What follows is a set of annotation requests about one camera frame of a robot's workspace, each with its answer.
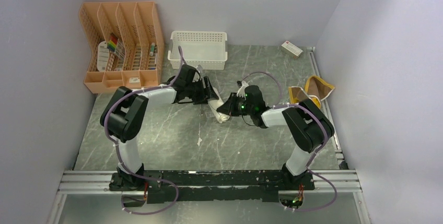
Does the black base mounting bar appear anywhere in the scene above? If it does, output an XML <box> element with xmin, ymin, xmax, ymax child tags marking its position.
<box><xmin>109</xmin><ymin>170</ymin><xmax>315</xmax><ymax>204</ymax></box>

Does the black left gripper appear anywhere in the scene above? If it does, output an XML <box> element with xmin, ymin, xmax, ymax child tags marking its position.
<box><xmin>186</xmin><ymin>77</ymin><xmax>220</xmax><ymax>106</ymax></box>

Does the aluminium side rail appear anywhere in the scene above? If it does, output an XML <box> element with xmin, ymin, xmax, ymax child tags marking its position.
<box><xmin>306</xmin><ymin>46</ymin><xmax>348</xmax><ymax>171</ymax></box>

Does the white towel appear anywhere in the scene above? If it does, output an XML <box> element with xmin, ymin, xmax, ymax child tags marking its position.
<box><xmin>207</xmin><ymin>88</ymin><xmax>230</xmax><ymax>124</ymax></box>

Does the orange plastic file organizer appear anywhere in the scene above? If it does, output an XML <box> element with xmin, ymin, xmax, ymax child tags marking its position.
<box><xmin>78</xmin><ymin>2</ymin><xmax>165</xmax><ymax>93</ymax></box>

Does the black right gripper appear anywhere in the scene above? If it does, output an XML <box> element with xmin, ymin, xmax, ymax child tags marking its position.
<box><xmin>217</xmin><ymin>92</ymin><xmax>254</xmax><ymax>117</ymax></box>

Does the rainbow colour swatch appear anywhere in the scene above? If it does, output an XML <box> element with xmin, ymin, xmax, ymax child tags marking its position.
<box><xmin>107</xmin><ymin>33</ymin><xmax>119</xmax><ymax>52</ymax></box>

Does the small white red box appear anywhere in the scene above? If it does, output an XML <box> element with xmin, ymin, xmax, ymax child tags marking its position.
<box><xmin>281</xmin><ymin>41</ymin><xmax>303</xmax><ymax>58</ymax></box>

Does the white tag card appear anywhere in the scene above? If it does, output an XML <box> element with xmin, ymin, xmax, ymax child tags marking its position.
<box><xmin>97</xmin><ymin>41</ymin><xmax>109</xmax><ymax>72</ymax></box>

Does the small white label tag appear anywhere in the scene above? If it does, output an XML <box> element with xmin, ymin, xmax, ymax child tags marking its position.
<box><xmin>129</xmin><ymin>77</ymin><xmax>140</xmax><ymax>84</ymax></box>

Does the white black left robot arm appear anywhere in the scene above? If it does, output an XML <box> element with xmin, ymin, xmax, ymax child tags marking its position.
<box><xmin>100</xmin><ymin>65</ymin><xmax>223</xmax><ymax>191</ymax></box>

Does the white plastic basket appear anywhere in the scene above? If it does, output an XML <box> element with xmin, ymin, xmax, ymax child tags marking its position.
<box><xmin>168</xmin><ymin>31</ymin><xmax>228</xmax><ymax>70</ymax></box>

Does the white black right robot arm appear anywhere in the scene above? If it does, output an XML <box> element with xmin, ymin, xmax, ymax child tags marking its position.
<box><xmin>216</xmin><ymin>85</ymin><xmax>335</xmax><ymax>190</ymax></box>

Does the brown and yellow towel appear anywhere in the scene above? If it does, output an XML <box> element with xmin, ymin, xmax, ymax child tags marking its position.
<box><xmin>288</xmin><ymin>76</ymin><xmax>335</xmax><ymax>109</ymax></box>

